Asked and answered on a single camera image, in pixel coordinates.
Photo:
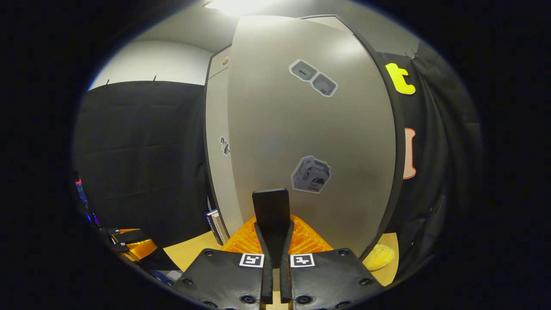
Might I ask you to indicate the dark device with coloured lights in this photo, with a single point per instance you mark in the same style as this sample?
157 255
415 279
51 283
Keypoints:
80 189

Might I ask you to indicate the grey cabinet drawer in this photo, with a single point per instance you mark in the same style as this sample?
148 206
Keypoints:
217 69

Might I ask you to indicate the black backdrop cloth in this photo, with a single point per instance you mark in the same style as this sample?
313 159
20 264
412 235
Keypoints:
142 150
456 150
426 112

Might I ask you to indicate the grey double-door shoe cabinet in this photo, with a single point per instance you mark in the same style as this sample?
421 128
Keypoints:
399 142

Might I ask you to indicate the blue white item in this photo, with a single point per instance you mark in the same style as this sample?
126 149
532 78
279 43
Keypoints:
165 275

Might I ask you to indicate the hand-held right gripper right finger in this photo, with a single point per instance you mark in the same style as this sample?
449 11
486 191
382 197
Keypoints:
285 280

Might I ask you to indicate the yellow round bun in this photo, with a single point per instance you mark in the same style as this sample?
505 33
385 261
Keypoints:
381 256

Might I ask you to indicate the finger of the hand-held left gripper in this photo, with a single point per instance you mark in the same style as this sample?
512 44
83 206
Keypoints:
137 249

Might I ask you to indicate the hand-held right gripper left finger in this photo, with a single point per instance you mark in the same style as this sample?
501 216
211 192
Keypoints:
267 280

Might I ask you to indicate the bright ceiling light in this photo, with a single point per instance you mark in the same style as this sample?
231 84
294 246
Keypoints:
234 5

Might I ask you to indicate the white striped book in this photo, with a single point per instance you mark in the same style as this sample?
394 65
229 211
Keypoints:
217 226

